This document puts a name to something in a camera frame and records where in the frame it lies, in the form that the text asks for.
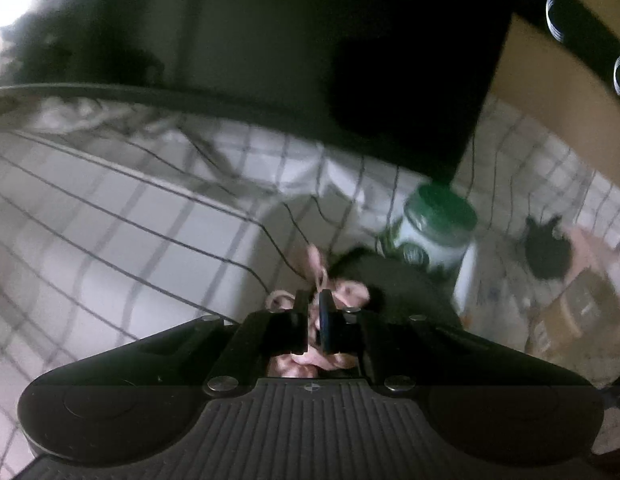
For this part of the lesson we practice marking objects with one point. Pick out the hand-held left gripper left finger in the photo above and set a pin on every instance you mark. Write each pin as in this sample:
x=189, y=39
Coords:
x=301, y=322

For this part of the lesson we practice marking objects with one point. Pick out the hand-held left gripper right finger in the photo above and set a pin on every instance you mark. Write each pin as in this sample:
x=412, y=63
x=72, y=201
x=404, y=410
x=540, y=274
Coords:
x=326, y=322

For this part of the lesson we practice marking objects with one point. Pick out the small black soft toy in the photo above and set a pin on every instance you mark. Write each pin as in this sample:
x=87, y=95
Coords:
x=545, y=252

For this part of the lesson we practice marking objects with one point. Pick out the dark cloth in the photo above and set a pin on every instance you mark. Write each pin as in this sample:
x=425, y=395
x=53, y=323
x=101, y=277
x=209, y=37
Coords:
x=405, y=290

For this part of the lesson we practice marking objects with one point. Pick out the green lidded white jar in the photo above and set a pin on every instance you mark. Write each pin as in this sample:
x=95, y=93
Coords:
x=430, y=240

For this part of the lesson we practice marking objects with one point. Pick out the white plastic bottle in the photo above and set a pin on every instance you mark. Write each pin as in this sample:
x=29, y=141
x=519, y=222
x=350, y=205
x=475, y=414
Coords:
x=465, y=280

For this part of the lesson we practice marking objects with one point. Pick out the white checked bed sheet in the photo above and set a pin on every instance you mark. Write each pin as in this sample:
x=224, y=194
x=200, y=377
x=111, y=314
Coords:
x=114, y=220

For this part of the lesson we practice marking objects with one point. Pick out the cardboard box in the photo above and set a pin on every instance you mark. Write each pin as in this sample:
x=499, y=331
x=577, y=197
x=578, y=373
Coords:
x=585, y=300

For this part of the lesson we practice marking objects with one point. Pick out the dark glossy cabinet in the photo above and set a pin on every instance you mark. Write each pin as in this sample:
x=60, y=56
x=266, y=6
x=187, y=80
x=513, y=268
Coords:
x=270, y=40

